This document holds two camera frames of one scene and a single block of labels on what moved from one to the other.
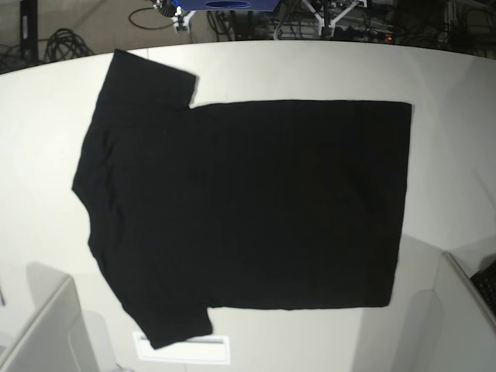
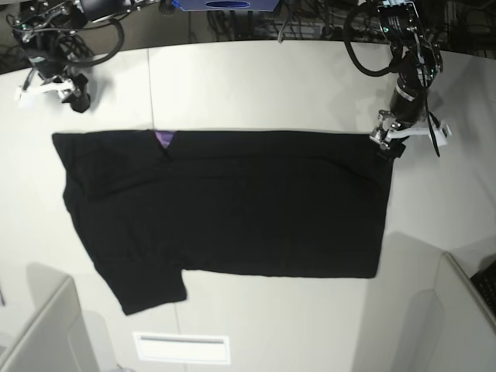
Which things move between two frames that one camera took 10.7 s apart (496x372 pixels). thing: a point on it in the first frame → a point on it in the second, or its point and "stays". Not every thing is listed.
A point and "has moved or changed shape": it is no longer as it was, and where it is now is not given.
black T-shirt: (251, 205) has moved or changed shape
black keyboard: (485, 282) stays
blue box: (228, 5) stays
